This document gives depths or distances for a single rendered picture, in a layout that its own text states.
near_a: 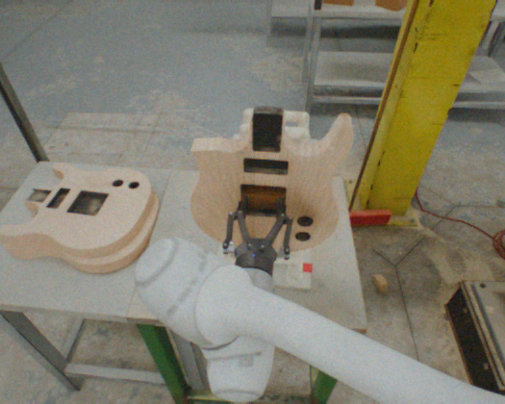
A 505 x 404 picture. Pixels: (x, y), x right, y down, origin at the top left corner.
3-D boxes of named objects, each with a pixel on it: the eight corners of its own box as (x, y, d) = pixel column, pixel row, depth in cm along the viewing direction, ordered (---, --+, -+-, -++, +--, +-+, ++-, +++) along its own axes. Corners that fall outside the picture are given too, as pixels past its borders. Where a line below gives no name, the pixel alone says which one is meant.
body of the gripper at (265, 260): (230, 288, 73) (237, 249, 79) (273, 291, 72) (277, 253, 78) (228, 265, 67) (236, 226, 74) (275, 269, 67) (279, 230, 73)
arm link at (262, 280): (272, 321, 69) (275, 292, 73) (275, 295, 62) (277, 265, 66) (224, 315, 69) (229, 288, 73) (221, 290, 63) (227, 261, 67)
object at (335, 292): (316, 289, 188) (342, 176, 133) (325, 415, 147) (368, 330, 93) (194, 283, 190) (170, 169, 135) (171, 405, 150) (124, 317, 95)
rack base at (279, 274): (310, 246, 111) (311, 243, 110) (311, 290, 101) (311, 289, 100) (219, 239, 113) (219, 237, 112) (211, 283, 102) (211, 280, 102)
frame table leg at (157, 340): (194, 401, 167) (157, 301, 102) (192, 415, 163) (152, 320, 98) (182, 401, 167) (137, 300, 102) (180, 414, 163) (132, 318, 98)
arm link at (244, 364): (289, 316, 66) (253, 277, 59) (283, 410, 56) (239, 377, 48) (237, 324, 71) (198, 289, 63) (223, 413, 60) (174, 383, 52)
